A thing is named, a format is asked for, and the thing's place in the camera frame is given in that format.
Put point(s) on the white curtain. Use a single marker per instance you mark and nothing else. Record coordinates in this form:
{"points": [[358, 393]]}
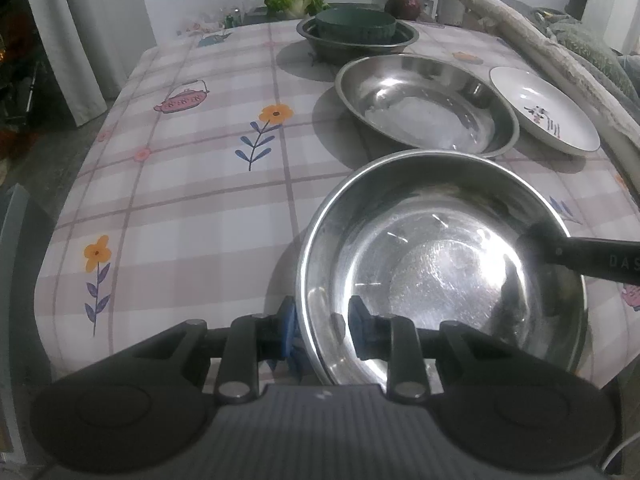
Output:
{"points": [[75, 35]]}

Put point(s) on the green patterned pillow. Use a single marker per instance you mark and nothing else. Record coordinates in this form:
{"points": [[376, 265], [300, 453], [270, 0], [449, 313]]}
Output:
{"points": [[585, 40]]}

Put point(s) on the white fringed towel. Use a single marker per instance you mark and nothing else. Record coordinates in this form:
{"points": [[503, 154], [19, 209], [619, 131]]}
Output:
{"points": [[525, 30]]}

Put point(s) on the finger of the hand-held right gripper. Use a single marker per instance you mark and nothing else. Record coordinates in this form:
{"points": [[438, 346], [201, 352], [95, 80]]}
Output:
{"points": [[560, 250]]}

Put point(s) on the small green bottle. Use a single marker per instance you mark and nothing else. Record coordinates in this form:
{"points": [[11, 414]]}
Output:
{"points": [[233, 19]]}

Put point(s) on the white printed ceramic plate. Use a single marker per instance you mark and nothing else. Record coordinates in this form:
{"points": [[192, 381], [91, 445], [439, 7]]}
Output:
{"points": [[520, 90]]}

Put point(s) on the grey plastic panel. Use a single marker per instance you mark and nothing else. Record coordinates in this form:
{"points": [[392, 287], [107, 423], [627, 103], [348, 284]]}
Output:
{"points": [[22, 285]]}

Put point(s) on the dark green ribbed bowl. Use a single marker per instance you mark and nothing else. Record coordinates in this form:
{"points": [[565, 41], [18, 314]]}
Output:
{"points": [[350, 27]]}

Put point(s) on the clear plastic bag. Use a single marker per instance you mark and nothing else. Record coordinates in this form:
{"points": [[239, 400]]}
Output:
{"points": [[205, 22]]}

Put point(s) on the large stainless steel plate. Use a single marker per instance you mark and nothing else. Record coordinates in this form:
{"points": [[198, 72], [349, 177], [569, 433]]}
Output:
{"points": [[400, 240], [415, 95]]}

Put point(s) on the dark side table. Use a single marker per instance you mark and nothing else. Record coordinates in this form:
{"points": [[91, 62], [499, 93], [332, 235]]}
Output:
{"points": [[255, 14]]}

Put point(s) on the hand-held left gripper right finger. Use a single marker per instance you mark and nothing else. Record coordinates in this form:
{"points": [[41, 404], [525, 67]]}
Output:
{"points": [[359, 325]]}

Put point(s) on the checked floral tablecloth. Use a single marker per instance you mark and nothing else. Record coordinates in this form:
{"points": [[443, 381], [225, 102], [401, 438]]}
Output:
{"points": [[175, 185]]}

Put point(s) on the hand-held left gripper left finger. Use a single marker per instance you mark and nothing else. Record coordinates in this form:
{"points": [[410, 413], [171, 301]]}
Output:
{"points": [[289, 327]]}

